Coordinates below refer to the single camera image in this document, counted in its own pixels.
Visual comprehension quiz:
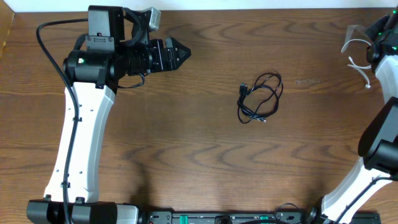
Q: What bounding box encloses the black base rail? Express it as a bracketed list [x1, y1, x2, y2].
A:
[136, 203, 382, 224]

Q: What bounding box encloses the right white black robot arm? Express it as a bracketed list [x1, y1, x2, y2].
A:
[306, 9, 397, 223]

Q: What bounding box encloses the black usb cable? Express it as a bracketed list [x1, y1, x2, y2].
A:
[236, 72, 284, 124]

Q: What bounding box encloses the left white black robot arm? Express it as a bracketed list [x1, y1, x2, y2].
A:
[27, 6, 191, 223]

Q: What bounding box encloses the white usb cable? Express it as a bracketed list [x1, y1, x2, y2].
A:
[340, 38, 373, 90]

